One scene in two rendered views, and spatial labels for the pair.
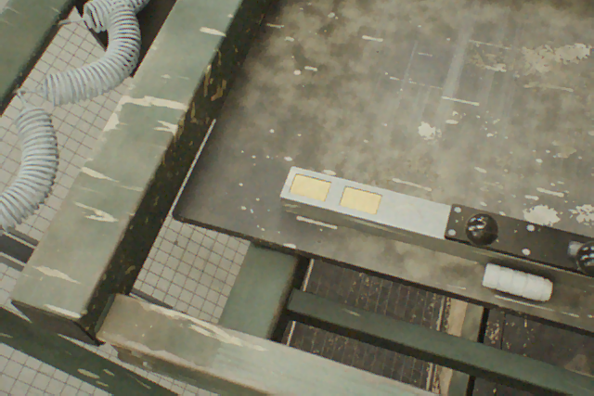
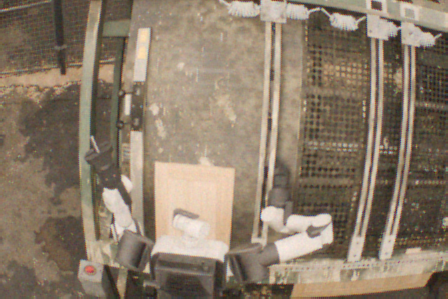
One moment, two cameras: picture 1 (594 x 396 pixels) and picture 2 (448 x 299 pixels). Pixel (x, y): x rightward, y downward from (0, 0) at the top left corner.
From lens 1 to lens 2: 2.09 m
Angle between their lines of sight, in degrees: 41
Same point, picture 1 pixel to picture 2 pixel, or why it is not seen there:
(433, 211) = (141, 76)
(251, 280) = (121, 25)
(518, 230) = (139, 102)
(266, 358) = (91, 44)
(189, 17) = not seen: outside the picture
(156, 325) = (95, 13)
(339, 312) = (119, 52)
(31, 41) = not seen: outside the picture
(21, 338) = not seen: outside the picture
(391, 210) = (140, 63)
